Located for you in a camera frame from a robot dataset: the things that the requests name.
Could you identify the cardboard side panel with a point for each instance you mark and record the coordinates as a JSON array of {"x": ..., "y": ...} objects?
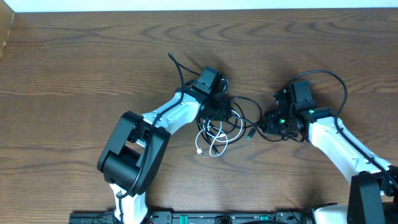
[{"x": 6, "y": 19}]

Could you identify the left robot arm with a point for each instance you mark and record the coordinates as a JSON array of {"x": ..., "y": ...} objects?
[{"x": 132, "y": 156}]

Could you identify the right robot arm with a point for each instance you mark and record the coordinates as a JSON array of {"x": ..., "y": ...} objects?
[{"x": 372, "y": 179}]

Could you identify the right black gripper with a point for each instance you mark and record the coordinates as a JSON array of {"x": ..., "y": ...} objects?
[{"x": 270, "y": 118}]

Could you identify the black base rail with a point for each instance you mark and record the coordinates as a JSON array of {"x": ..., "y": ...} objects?
[{"x": 282, "y": 216}]

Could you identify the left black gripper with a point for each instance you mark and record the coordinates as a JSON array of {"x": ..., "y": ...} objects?
[{"x": 219, "y": 109}]

